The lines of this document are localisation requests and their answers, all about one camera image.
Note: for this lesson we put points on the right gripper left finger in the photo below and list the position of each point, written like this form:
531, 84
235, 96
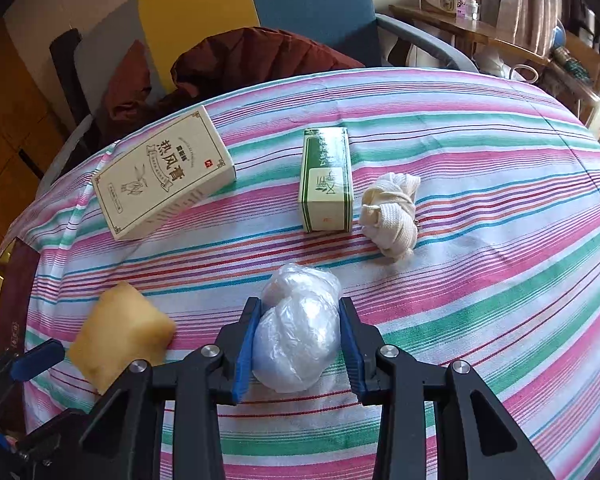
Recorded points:
123, 435

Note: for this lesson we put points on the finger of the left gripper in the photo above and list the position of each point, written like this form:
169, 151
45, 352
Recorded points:
37, 360

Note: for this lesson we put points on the yellow sponge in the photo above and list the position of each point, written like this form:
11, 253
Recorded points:
123, 327

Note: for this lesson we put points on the white plastic bag ball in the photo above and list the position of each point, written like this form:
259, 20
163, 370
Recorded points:
298, 335

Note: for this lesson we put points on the cream knotted cloth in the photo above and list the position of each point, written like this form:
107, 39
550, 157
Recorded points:
387, 215

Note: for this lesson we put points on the beige ointment box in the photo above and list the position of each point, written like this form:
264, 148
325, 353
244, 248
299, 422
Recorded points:
180, 164

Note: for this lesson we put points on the green medicine box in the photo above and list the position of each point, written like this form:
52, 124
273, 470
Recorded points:
326, 195

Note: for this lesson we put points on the striped bed sheet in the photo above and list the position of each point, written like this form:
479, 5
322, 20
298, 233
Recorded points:
459, 212

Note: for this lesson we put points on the wooden wardrobe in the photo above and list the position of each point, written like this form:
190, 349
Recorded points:
31, 134

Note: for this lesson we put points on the dark red jacket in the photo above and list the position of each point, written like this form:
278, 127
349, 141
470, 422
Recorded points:
219, 64

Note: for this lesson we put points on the wooden shelf unit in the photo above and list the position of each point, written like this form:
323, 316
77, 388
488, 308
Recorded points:
572, 74

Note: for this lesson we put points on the wooden desk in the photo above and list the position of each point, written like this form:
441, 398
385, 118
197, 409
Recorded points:
468, 33

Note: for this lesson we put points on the patterned curtain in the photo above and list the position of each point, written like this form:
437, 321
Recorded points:
527, 23

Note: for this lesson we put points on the multicolour armchair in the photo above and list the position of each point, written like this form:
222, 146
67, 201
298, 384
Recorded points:
85, 61

